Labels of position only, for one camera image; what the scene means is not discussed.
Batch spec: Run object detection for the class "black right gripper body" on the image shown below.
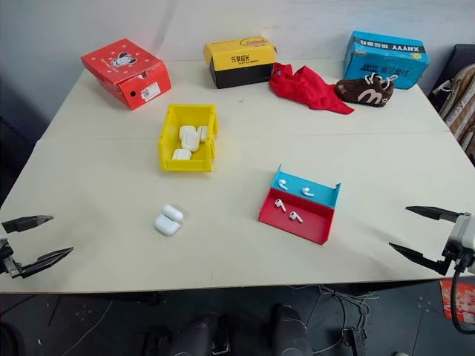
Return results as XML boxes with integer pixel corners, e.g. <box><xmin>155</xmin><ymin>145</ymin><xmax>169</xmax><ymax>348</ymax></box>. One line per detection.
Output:
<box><xmin>441</xmin><ymin>243</ymin><xmax>475</xmax><ymax>276</ymax></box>

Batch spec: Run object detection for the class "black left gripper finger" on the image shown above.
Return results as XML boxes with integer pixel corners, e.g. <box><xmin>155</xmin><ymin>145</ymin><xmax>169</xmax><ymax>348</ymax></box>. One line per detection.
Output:
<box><xmin>1</xmin><ymin>214</ymin><xmax>54</xmax><ymax>234</ymax></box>
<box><xmin>16</xmin><ymin>245</ymin><xmax>76</xmax><ymax>280</ymax></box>

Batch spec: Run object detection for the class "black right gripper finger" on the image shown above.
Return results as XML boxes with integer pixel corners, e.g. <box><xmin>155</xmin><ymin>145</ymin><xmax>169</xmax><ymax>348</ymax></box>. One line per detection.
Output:
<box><xmin>404</xmin><ymin>205</ymin><xmax>465</xmax><ymax>225</ymax></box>
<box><xmin>388</xmin><ymin>242</ymin><xmax>452</xmax><ymax>277</ymax></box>

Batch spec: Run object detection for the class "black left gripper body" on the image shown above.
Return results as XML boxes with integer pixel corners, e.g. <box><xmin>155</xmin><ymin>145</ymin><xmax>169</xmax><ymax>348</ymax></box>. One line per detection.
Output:
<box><xmin>0</xmin><ymin>237</ymin><xmax>24</xmax><ymax>279</ymax></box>

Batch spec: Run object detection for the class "blue shoe box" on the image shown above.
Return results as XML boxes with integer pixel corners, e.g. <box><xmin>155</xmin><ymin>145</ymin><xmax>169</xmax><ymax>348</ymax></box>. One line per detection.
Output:
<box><xmin>342</xmin><ymin>30</ymin><xmax>430</xmax><ymax>91</ymax></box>

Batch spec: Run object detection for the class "yellow plastic bin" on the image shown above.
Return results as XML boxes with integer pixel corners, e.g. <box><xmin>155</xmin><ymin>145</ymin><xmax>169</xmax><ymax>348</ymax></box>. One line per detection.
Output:
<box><xmin>158</xmin><ymin>103</ymin><xmax>220</xmax><ymax>174</ymax></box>

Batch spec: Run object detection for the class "red cartoon shoe box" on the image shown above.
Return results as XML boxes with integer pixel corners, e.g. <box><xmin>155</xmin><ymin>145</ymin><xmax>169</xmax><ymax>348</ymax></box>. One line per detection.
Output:
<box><xmin>80</xmin><ymin>39</ymin><xmax>173</xmax><ymax>111</ymax></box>

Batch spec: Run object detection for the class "yellow and black shoe box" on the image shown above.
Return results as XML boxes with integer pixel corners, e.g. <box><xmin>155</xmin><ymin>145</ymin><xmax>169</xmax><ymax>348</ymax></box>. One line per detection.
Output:
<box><xmin>203</xmin><ymin>35</ymin><xmax>279</xmax><ymax>90</ymax></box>

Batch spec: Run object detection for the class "red printed floor sheet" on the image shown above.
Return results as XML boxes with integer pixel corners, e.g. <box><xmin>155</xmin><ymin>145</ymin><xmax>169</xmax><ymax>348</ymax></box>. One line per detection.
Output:
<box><xmin>439</xmin><ymin>278</ymin><xmax>475</xmax><ymax>335</ymax></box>

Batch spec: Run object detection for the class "black power adapter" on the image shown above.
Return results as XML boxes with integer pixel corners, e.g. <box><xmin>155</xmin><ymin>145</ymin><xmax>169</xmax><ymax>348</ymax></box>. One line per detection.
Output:
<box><xmin>342</xmin><ymin>327</ymin><xmax>369</xmax><ymax>356</ymax></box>

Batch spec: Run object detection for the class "beige clothing pile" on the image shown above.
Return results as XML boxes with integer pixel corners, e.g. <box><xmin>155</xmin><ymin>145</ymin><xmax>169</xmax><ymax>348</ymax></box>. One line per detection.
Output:
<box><xmin>429</xmin><ymin>62</ymin><xmax>475</xmax><ymax>166</ymax></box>

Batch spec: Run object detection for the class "red and blue tray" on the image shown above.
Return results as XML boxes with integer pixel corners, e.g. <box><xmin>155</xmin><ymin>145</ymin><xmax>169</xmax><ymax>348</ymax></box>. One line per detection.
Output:
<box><xmin>258</xmin><ymin>163</ymin><xmax>343</xmax><ymax>246</ymax></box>

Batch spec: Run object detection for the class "brown plush shoe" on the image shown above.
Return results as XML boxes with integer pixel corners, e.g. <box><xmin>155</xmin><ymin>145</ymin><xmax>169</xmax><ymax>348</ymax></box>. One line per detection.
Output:
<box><xmin>334</xmin><ymin>72</ymin><xmax>396</xmax><ymax>107</ymax></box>

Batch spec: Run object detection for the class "dark rounded shape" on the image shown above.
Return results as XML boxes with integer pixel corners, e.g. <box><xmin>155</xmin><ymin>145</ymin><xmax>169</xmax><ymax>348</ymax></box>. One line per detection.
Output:
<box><xmin>171</xmin><ymin>313</ymin><xmax>232</xmax><ymax>356</ymax></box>
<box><xmin>272</xmin><ymin>303</ymin><xmax>313</xmax><ymax>356</ymax></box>

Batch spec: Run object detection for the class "black chair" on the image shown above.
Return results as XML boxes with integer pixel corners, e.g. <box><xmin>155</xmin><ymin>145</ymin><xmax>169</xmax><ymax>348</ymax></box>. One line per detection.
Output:
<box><xmin>436</xmin><ymin>43</ymin><xmax>475</xmax><ymax>98</ymax></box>

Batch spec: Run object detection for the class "red cloth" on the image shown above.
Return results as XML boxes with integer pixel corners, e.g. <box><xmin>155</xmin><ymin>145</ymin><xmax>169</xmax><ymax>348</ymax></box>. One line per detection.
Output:
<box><xmin>268</xmin><ymin>62</ymin><xmax>356</xmax><ymax>116</ymax></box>

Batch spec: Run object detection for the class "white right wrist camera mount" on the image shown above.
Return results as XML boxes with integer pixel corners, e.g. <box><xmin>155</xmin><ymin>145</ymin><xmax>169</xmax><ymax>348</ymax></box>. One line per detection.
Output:
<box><xmin>442</xmin><ymin>212</ymin><xmax>475</xmax><ymax>263</ymax></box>

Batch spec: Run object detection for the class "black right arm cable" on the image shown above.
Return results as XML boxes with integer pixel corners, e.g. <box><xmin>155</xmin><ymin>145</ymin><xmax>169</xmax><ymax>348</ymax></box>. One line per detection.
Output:
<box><xmin>450</xmin><ymin>254</ymin><xmax>475</xmax><ymax>335</ymax></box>

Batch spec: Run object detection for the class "white floor cable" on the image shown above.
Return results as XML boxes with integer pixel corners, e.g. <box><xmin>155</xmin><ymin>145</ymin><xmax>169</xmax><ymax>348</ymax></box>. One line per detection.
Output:
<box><xmin>288</xmin><ymin>283</ymin><xmax>379</xmax><ymax>356</ymax></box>

